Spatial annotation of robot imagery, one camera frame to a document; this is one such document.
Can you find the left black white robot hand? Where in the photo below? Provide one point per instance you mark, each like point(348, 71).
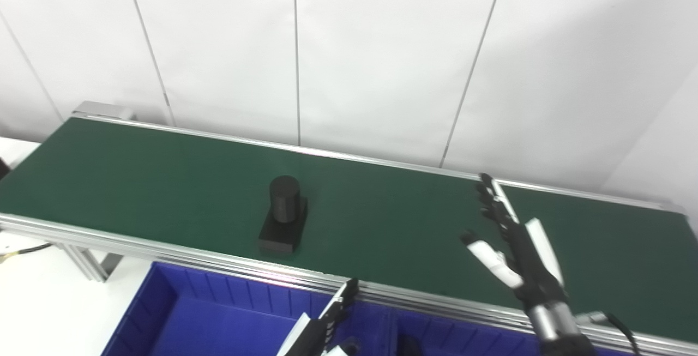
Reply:
point(319, 331)

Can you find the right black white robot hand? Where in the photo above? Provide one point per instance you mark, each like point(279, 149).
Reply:
point(531, 263)

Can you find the black cylinder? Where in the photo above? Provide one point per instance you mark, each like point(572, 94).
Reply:
point(406, 346)
point(284, 209)

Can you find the blue bin with white plate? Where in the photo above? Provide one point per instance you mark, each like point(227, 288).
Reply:
point(218, 323)

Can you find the blue bin with black part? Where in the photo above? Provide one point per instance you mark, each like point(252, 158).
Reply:
point(463, 339)

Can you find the green conveyor belt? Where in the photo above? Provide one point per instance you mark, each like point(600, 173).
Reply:
point(163, 249)
point(136, 181)

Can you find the aluminium conveyor leg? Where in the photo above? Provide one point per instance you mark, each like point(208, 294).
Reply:
point(82, 260)

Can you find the grey conveyor motor housing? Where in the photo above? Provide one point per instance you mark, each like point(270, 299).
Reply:
point(103, 109)

